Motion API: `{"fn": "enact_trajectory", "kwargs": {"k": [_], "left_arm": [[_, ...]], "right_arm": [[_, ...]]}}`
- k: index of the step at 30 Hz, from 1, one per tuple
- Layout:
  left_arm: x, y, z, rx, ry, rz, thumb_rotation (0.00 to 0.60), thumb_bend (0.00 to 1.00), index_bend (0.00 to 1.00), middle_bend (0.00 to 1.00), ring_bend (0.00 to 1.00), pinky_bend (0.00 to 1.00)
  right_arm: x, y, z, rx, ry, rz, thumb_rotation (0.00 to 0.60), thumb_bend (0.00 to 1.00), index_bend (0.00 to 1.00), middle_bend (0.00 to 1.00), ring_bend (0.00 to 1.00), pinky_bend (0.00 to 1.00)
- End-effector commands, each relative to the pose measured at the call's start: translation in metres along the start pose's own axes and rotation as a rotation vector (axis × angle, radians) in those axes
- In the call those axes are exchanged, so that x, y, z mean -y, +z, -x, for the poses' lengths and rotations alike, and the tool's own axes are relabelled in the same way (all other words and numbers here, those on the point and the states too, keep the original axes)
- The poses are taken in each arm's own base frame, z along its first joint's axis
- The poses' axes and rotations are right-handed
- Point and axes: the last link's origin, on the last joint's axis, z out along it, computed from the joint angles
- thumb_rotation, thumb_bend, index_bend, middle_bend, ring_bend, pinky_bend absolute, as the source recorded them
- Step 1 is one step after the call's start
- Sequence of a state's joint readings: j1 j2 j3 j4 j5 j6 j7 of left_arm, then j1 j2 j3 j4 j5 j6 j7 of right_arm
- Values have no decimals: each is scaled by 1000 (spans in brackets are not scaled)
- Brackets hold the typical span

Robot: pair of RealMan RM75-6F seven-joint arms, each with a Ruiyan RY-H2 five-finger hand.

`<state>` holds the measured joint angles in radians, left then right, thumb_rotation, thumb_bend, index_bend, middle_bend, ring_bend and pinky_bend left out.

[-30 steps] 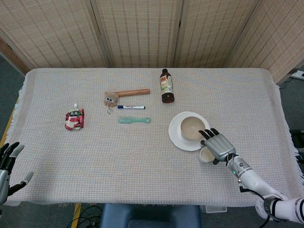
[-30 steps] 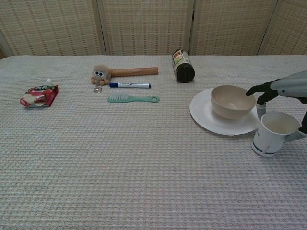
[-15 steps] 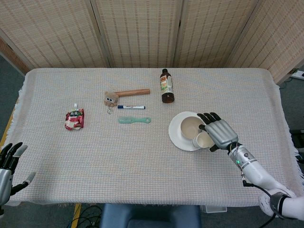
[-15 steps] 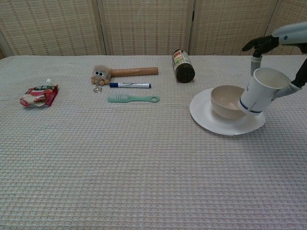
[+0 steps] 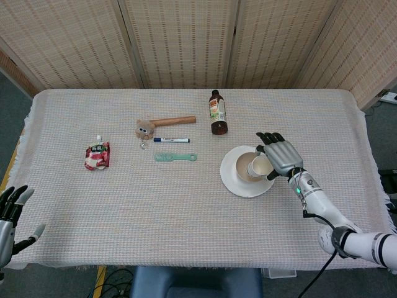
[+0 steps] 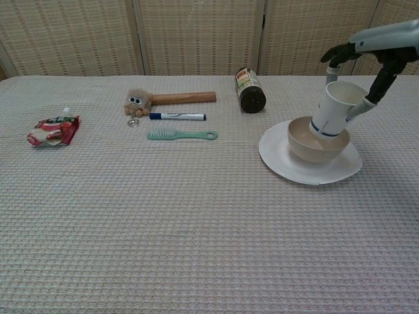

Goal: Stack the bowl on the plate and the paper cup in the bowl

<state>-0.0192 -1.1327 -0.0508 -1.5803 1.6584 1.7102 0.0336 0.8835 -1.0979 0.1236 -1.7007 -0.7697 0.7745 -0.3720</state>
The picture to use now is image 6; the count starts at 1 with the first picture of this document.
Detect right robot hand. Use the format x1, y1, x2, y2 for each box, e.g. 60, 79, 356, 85
319, 19, 419, 117

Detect white paper cup blue print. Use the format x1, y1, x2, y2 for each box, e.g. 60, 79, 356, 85
309, 80, 367, 138

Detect small beige bowl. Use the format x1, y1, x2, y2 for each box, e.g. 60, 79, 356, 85
287, 116, 352, 164

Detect white paper plate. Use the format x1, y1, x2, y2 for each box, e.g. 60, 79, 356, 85
258, 120, 363, 186

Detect dark brown drink bottle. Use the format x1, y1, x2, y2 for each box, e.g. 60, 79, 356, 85
234, 67, 266, 114

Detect bamboo folding screen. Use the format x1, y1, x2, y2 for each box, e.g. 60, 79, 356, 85
0, 0, 419, 81

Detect wooden cylinder stick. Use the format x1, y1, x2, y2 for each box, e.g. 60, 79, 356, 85
151, 91, 217, 106

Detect blue whiteboard marker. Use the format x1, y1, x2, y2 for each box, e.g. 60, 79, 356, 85
149, 112, 208, 122

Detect green toothbrush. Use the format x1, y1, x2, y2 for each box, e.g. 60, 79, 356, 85
146, 128, 219, 142

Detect beige waffle weave tablecloth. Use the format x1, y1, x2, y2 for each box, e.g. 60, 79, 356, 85
0, 75, 419, 314

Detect red drink pouch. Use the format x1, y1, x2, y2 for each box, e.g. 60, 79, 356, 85
26, 107, 81, 148

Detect furry plush keychain toy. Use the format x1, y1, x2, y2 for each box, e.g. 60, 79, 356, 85
123, 88, 153, 128

